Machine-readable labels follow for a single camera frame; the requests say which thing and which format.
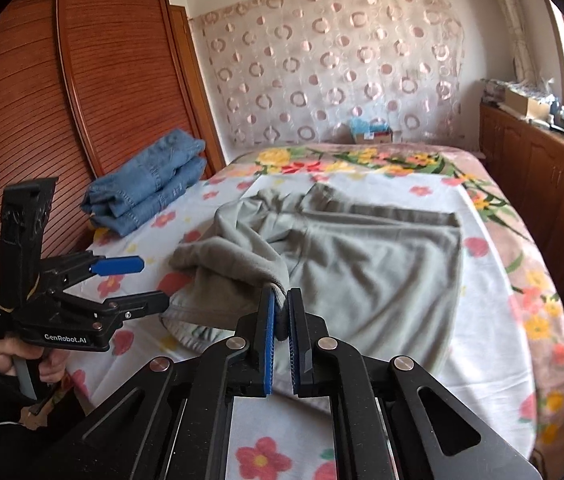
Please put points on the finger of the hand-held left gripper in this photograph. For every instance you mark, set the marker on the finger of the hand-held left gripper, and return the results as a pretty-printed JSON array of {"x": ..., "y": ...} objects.
[
  {"x": 147, "y": 302},
  {"x": 119, "y": 265}
]

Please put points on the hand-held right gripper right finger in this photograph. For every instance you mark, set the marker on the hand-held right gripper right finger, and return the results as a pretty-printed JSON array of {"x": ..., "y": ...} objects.
[{"x": 294, "y": 360}]

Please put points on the white floral bed sheet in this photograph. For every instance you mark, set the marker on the white floral bed sheet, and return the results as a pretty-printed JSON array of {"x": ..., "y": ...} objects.
[{"x": 482, "y": 320}]

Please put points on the small cardboard box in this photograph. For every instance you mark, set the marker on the small cardboard box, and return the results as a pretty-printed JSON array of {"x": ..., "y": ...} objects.
[{"x": 377, "y": 136}]

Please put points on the circle patterned wall curtain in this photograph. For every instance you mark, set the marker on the circle patterned wall curtain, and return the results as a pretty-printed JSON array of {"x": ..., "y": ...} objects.
[{"x": 337, "y": 60}]

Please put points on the wooden side cabinet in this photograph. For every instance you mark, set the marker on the wooden side cabinet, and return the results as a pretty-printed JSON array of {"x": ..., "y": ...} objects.
[{"x": 537, "y": 170}]

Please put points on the folded blue jeans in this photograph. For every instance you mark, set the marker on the folded blue jeans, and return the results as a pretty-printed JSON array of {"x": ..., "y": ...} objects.
[{"x": 152, "y": 180}]

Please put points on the grey pants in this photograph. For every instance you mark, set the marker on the grey pants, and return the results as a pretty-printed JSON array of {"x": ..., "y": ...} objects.
[{"x": 362, "y": 285}]

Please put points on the pink floral blanket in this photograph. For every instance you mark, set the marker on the pink floral blanket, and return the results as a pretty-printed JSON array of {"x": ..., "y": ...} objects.
[{"x": 527, "y": 240}]

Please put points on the white lace curtain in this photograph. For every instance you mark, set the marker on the white lace curtain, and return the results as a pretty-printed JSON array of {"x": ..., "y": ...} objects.
[{"x": 517, "y": 25}]

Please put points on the wooden slatted wardrobe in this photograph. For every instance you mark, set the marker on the wooden slatted wardrobe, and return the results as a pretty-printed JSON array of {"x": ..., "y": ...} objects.
[{"x": 112, "y": 85}]

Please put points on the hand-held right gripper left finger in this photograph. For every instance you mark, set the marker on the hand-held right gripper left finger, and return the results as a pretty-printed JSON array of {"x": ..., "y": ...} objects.
[{"x": 268, "y": 345}]

